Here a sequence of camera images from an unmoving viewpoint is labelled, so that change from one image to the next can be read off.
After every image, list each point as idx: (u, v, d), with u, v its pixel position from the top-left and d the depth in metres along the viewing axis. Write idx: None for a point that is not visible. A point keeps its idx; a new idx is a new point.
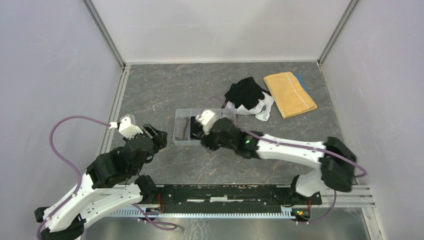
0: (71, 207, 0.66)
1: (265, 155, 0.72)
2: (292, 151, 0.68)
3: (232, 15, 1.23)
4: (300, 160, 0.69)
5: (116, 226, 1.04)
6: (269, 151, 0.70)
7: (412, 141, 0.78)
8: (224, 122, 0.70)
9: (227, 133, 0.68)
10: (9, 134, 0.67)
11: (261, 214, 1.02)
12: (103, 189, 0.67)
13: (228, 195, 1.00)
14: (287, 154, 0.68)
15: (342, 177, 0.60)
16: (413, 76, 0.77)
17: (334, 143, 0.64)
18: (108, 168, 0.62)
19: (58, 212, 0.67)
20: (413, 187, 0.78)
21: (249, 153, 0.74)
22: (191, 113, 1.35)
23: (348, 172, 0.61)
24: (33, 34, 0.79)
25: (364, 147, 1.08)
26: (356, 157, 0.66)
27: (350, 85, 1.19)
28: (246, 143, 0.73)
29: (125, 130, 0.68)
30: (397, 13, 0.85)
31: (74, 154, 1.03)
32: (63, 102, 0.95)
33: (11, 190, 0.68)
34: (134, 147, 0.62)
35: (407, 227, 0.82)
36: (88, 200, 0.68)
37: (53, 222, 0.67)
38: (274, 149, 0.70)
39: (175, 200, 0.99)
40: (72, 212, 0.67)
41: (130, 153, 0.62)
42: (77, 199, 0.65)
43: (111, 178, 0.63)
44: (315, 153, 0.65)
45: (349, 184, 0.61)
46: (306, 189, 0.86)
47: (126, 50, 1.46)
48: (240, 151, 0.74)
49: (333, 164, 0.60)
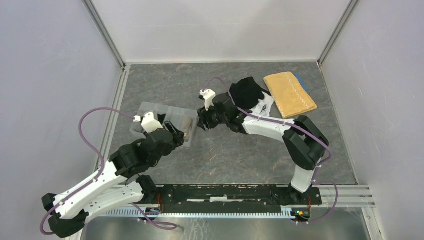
0: (89, 193, 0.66)
1: (249, 128, 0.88)
2: (268, 125, 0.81)
3: (232, 15, 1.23)
4: (273, 134, 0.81)
5: (116, 226, 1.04)
6: (250, 122, 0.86)
7: (412, 140, 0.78)
8: (224, 98, 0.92)
9: (222, 105, 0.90)
10: (9, 134, 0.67)
11: (261, 214, 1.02)
12: (122, 178, 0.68)
13: (228, 195, 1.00)
14: (263, 127, 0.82)
15: (301, 149, 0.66)
16: (414, 76, 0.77)
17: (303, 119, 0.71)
18: (130, 158, 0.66)
19: (72, 198, 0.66)
20: (413, 187, 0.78)
21: (237, 127, 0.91)
22: (157, 109, 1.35)
23: (310, 148, 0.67)
24: (33, 33, 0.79)
25: (364, 147, 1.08)
26: (327, 141, 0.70)
27: (350, 85, 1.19)
28: (237, 117, 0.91)
29: (148, 124, 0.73)
30: (397, 13, 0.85)
31: (74, 154, 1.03)
32: (62, 102, 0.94)
33: (11, 189, 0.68)
34: (157, 139, 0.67)
35: (407, 227, 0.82)
36: (104, 189, 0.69)
37: (65, 207, 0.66)
38: (253, 122, 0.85)
39: (175, 200, 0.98)
40: (87, 198, 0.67)
41: (153, 144, 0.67)
42: (96, 184, 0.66)
43: (133, 169, 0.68)
44: (284, 127, 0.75)
45: (310, 159, 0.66)
46: (301, 183, 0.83)
47: (127, 50, 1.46)
48: (231, 124, 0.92)
49: (294, 136, 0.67)
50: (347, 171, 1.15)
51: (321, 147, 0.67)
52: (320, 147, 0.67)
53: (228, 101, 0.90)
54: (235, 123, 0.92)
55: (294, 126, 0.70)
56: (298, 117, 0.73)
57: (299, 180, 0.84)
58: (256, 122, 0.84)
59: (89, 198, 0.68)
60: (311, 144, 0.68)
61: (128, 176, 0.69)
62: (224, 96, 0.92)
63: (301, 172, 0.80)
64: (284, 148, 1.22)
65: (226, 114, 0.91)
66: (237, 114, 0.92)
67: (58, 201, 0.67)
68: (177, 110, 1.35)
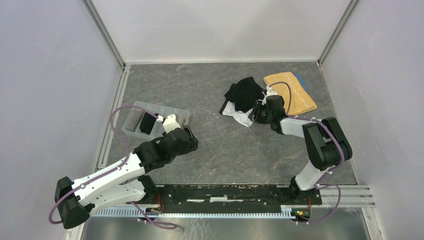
0: (111, 180, 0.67)
1: (284, 126, 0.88)
2: (297, 121, 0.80)
3: (232, 15, 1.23)
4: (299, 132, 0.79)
5: (116, 226, 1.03)
6: (286, 120, 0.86)
7: (413, 139, 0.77)
8: (277, 98, 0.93)
9: (271, 103, 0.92)
10: (9, 134, 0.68)
11: (261, 215, 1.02)
12: (141, 172, 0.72)
13: (228, 195, 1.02)
14: (294, 124, 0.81)
15: (316, 143, 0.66)
16: (413, 75, 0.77)
17: (331, 120, 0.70)
18: (150, 154, 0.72)
19: (94, 183, 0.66)
20: (413, 186, 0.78)
21: (275, 126, 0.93)
22: (149, 108, 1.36)
23: (326, 148, 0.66)
24: (33, 33, 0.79)
25: (364, 147, 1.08)
26: (350, 152, 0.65)
27: (350, 85, 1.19)
28: (280, 118, 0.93)
29: (168, 123, 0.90)
30: (396, 13, 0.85)
31: (74, 154, 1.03)
32: (62, 102, 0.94)
33: (10, 189, 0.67)
34: (175, 136, 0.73)
35: (408, 227, 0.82)
36: (123, 180, 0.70)
37: (85, 192, 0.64)
38: (290, 119, 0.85)
39: (175, 200, 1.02)
40: (107, 185, 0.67)
41: (172, 141, 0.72)
42: (120, 173, 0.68)
43: (154, 163, 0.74)
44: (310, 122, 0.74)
45: (323, 158, 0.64)
46: (303, 181, 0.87)
47: (127, 50, 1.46)
48: (272, 122, 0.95)
49: (314, 129, 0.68)
50: (347, 172, 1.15)
51: (339, 152, 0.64)
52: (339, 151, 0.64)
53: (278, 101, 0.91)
54: (276, 122, 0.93)
55: (319, 122, 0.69)
56: (328, 117, 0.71)
57: (308, 182, 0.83)
58: (290, 120, 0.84)
59: (108, 187, 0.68)
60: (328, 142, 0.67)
61: (148, 169, 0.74)
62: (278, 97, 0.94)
63: (308, 173, 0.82)
64: (284, 148, 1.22)
65: (272, 112, 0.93)
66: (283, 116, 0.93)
67: (76, 185, 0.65)
68: (168, 109, 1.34)
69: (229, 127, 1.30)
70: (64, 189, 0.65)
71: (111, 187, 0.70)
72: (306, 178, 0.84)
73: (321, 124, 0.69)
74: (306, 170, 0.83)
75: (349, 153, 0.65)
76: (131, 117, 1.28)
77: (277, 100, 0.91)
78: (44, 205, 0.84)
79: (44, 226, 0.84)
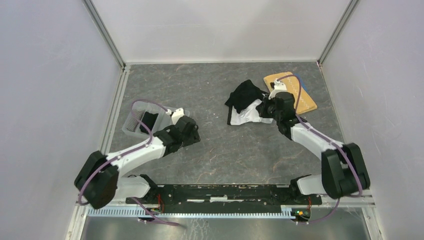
0: (141, 155, 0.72)
1: (295, 135, 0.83)
2: (313, 137, 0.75)
3: (232, 15, 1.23)
4: (315, 150, 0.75)
5: (116, 226, 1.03)
6: (299, 130, 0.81)
7: (412, 139, 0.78)
8: (288, 97, 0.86)
9: (282, 102, 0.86)
10: (9, 134, 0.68)
11: (261, 215, 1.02)
12: (156, 155, 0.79)
13: (228, 195, 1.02)
14: (308, 139, 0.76)
15: (335, 175, 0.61)
16: (413, 75, 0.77)
17: (352, 148, 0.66)
18: (167, 138, 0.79)
19: (127, 156, 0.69)
20: (413, 186, 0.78)
21: (284, 129, 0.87)
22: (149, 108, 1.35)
23: (344, 179, 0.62)
24: (33, 34, 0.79)
25: (364, 147, 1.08)
26: (368, 184, 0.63)
27: (350, 85, 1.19)
28: (290, 121, 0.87)
29: (178, 116, 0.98)
30: (396, 13, 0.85)
31: (74, 153, 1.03)
32: (62, 101, 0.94)
33: (10, 189, 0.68)
34: (186, 121, 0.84)
35: (408, 227, 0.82)
36: (145, 158, 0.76)
37: (122, 162, 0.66)
38: (303, 130, 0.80)
39: (175, 200, 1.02)
40: (136, 161, 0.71)
41: (184, 125, 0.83)
42: (147, 149, 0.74)
43: (171, 146, 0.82)
44: (329, 145, 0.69)
45: (340, 190, 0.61)
46: (306, 187, 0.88)
47: (127, 50, 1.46)
48: (281, 124, 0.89)
49: (335, 158, 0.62)
50: None
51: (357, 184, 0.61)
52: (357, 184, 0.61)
53: (290, 102, 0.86)
54: (285, 125, 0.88)
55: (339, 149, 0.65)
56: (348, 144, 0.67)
57: (313, 191, 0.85)
58: (304, 132, 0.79)
59: (134, 164, 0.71)
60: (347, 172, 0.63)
61: (165, 152, 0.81)
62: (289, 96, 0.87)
63: (315, 185, 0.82)
64: (284, 148, 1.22)
65: (282, 112, 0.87)
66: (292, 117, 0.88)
67: (111, 157, 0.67)
68: (168, 108, 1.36)
69: (229, 127, 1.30)
70: (97, 163, 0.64)
71: (134, 166, 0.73)
72: (310, 188, 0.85)
73: (341, 152, 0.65)
74: (312, 182, 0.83)
75: (366, 184, 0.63)
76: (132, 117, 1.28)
77: (289, 100, 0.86)
78: (44, 205, 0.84)
79: (44, 225, 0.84)
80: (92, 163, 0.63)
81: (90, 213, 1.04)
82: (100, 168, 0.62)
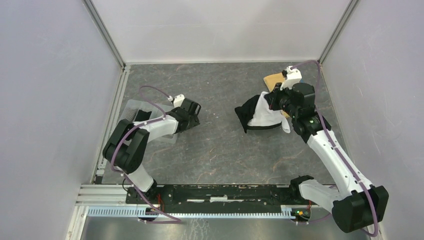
0: (160, 125, 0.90)
1: (314, 147, 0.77)
2: (338, 164, 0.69)
3: (232, 14, 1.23)
4: (334, 174, 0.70)
5: (116, 226, 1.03)
6: (321, 145, 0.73)
7: (412, 139, 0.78)
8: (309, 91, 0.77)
9: (302, 98, 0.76)
10: (9, 134, 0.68)
11: (261, 215, 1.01)
12: (171, 128, 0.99)
13: (228, 195, 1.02)
14: (332, 163, 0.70)
15: (353, 219, 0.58)
16: (413, 75, 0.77)
17: (381, 192, 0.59)
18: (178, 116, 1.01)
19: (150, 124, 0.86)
20: (413, 186, 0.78)
21: (301, 129, 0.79)
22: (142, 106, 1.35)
23: (361, 218, 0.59)
24: (33, 34, 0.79)
25: (364, 147, 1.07)
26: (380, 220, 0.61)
27: (350, 85, 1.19)
28: (310, 121, 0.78)
29: (179, 102, 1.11)
30: (396, 13, 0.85)
31: (74, 153, 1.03)
32: (62, 102, 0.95)
33: (10, 189, 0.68)
34: (191, 102, 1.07)
35: (408, 227, 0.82)
36: (163, 130, 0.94)
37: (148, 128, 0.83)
38: (326, 147, 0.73)
39: (175, 200, 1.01)
40: (157, 129, 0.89)
41: (189, 106, 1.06)
42: (165, 121, 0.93)
43: (181, 124, 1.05)
44: (356, 185, 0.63)
45: (351, 228, 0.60)
46: (306, 192, 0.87)
47: (127, 50, 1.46)
48: (298, 123, 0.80)
49: (359, 206, 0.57)
50: None
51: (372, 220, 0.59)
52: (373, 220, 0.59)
53: (311, 97, 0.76)
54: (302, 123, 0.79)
55: (366, 195, 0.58)
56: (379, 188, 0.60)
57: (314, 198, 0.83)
58: (327, 149, 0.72)
59: (155, 132, 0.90)
60: (367, 210, 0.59)
61: (177, 129, 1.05)
62: (310, 91, 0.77)
63: (317, 194, 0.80)
64: (284, 148, 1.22)
65: (300, 109, 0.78)
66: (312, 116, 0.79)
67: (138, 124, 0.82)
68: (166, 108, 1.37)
69: (229, 127, 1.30)
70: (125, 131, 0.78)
71: (155, 135, 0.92)
72: (313, 196, 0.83)
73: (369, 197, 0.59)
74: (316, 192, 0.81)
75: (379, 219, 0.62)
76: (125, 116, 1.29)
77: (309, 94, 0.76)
78: (44, 205, 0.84)
79: (44, 225, 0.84)
80: (122, 130, 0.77)
81: (90, 213, 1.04)
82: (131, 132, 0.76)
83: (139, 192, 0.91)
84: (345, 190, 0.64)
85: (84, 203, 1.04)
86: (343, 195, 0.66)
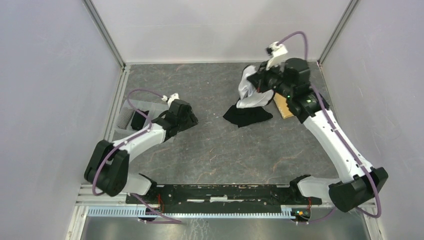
0: (144, 140, 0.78)
1: (312, 129, 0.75)
2: (338, 147, 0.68)
3: (232, 14, 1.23)
4: (335, 158, 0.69)
5: (116, 226, 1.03)
6: (320, 129, 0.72)
7: (412, 140, 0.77)
8: (303, 67, 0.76)
9: (297, 74, 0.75)
10: (9, 134, 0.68)
11: (261, 215, 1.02)
12: (159, 138, 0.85)
13: (228, 195, 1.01)
14: (333, 147, 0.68)
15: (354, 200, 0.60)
16: (413, 75, 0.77)
17: (381, 174, 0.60)
18: (165, 123, 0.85)
19: (132, 141, 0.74)
20: (414, 186, 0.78)
21: (298, 109, 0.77)
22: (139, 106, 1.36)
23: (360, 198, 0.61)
24: (33, 34, 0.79)
25: (364, 147, 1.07)
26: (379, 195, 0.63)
27: (350, 85, 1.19)
28: (306, 100, 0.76)
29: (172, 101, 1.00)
30: (396, 13, 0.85)
31: (74, 153, 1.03)
32: (62, 102, 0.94)
33: (10, 188, 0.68)
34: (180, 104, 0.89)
35: (408, 227, 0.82)
36: (150, 142, 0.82)
37: (127, 147, 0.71)
38: (327, 131, 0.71)
39: (176, 200, 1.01)
40: (141, 145, 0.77)
41: (177, 108, 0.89)
42: (149, 134, 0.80)
43: (170, 131, 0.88)
44: (357, 169, 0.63)
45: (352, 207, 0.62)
46: (307, 189, 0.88)
47: (127, 50, 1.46)
48: (293, 103, 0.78)
49: (360, 189, 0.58)
50: None
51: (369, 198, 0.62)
52: (370, 197, 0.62)
53: (306, 74, 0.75)
54: (298, 104, 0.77)
55: (368, 177, 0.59)
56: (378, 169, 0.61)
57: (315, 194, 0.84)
58: (327, 132, 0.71)
59: (139, 149, 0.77)
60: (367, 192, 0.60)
61: (166, 138, 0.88)
62: (305, 67, 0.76)
63: (318, 190, 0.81)
64: (284, 148, 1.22)
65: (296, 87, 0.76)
66: (307, 95, 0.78)
67: (118, 143, 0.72)
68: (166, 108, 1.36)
69: (229, 127, 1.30)
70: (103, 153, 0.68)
71: (140, 151, 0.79)
72: (313, 191, 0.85)
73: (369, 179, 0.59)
74: (315, 187, 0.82)
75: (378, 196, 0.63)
76: (123, 113, 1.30)
77: (305, 70, 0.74)
78: (44, 205, 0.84)
79: (44, 225, 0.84)
80: (100, 152, 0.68)
81: (90, 213, 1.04)
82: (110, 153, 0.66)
83: (137, 195, 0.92)
84: (346, 174, 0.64)
85: (84, 203, 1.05)
86: (343, 178, 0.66)
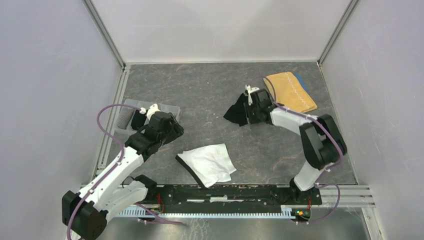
0: (117, 176, 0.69)
1: (275, 118, 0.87)
2: (291, 116, 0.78)
3: (232, 14, 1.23)
4: (293, 127, 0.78)
5: (116, 226, 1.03)
6: (277, 113, 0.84)
7: (412, 140, 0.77)
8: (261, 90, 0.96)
9: (256, 96, 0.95)
10: (9, 133, 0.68)
11: (261, 215, 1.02)
12: (139, 161, 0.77)
13: (228, 195, 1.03)
14: (287, 118, 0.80)
15: (315, 146, 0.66)
16: (413, 75, 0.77)
17: (327, 118, 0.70)
18: (142, 143, 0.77)
19: (101, 184, 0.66)
20: (413, 186, 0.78)
21: (265, 116, 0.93)
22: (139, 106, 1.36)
23: (325, 148, 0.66)
24: (33, 33, 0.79)
25: (364, 147, 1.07)
26: (345, 148, 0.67)
27: (350, 85, 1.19)
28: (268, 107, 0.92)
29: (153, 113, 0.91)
30: (396, 13, 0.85)
31: (73, 153, 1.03)
32: (62, 102, 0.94)
33: (10, 188, 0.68)
34: (159, 118, 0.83)
35: (408, 227, 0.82)
36: (126, 173, 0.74)
37: (96, 194, 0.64)
38: (281, 112, 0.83)
39: (175, 200, 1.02)
40: (113, 184, 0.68)
41: (157, 123, 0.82)
42: (121, 167, 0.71)
43: (149, 148, 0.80)
44: (305, 120, 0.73)
45: (321, 158, 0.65)
46: (301, 180, 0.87)
47: (127, 50, 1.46)
48: (262, 113, 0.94)
49: (312, 130, 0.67)
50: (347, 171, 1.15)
51: (334, 148, 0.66)
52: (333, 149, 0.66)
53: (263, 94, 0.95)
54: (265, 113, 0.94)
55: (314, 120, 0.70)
56: (322, 115, 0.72)
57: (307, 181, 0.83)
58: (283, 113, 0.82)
59: (113, 186, 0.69)
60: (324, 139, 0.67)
61: (145, 156, 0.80)
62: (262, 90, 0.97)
63: (308, 173, 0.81)
64: (284, 148, 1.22)
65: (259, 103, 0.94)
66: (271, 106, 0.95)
67: (83, 193, 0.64)
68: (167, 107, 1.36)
69: (229, 127, 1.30)
70: (72, 204, 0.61)
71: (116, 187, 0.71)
72: (305, 178, 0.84)
73: (317, 123, 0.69)
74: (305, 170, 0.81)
75: (344, 147, 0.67)
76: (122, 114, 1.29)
77: (261, 92, 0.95)
78: (44, 205, 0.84)
79: (44, 225, 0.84)
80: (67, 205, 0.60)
81: None
82: (77, 207, 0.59)
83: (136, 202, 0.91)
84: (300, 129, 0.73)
85: None
86: None
